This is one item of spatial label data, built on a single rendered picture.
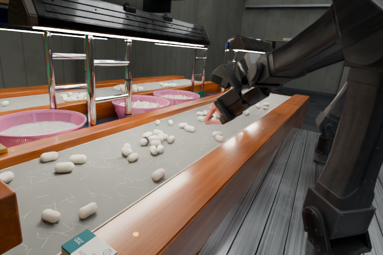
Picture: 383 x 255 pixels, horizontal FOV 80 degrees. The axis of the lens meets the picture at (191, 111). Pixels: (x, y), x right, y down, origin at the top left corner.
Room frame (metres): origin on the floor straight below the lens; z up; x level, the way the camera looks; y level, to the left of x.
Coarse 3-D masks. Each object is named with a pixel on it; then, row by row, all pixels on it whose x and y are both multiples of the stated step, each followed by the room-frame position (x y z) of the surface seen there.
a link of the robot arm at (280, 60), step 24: (336, 0) 0.34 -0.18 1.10; (360, 0) 0.31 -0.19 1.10; (312, 24) 0.41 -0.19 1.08; (336, 24) 0.35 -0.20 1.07; (360, 24) 0.30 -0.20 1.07; (288, 48) 0.46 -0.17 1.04; (312, 48) 0.40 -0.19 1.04; (336, 48) 0.39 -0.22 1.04; (360, 48) 0.29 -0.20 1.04; (264, 72) 0.50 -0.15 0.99; (288, 72) 0.47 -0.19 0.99
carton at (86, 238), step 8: (88, 232) 0.24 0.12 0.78; (72, 240) 0.23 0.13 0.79; (80, 240) 0.23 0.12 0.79; (88, 240) 0.23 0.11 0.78; (96, 240) 0.23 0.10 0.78; (64, 248) 0.22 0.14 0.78; (72, 248) 0.22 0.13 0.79; (80, 248) 0.22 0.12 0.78; (88, 248) 0.22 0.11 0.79; (96, 248) 0.22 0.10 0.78; (104, 248) 0.22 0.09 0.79; (112, 248) 0.22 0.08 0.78
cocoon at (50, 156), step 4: (48, 152) 0.49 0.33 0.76; (52, 152) 0.49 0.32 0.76; (40, 156) 0.48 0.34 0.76; (44, 156) 0.48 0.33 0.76; (48, 156) 0.48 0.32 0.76; (52, 156) 0.49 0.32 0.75; (56, 156) 0.49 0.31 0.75; (44, 160) 0.47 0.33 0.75; (48, 160) 0.48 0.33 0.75; (52, 160) 0.49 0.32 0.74
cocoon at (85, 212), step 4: (88, 204) 0.33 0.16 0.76; (92, 204) 0.33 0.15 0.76; (96, 204) 0.33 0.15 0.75; (80, 208) 0.32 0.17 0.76; (84, 208) 0.32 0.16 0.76; (88, 208) 0.32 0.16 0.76; (92, 208) 0.32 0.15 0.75; (96, 208) 0.33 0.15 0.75; (80, 212) 0.31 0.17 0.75; (84, 212) 0.31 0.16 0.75; (88, 212) 0.31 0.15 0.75; (92, 212) 0.32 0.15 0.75; (80, 216) 0.31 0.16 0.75; (84, 216) 0.31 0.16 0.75
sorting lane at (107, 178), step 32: (288, 96) 1.70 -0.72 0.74; (160, 128) 0.78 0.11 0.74; (224, 128) 0.84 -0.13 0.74; (32, 160) 0.48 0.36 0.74; (64, 160) 0.50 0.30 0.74; (96, 160) 0.51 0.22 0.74; (160, 160) 0.54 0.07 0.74; (192, 160) 0.55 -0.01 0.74; (32, 192) 0.37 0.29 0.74; (64, 192) 0.38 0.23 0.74; (96, 192) 0.38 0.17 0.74; (128, 192) 0.39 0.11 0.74; (32, 224) 0.29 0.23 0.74; (64, 224) 0.30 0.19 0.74; (96, 224) 0.30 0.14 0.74
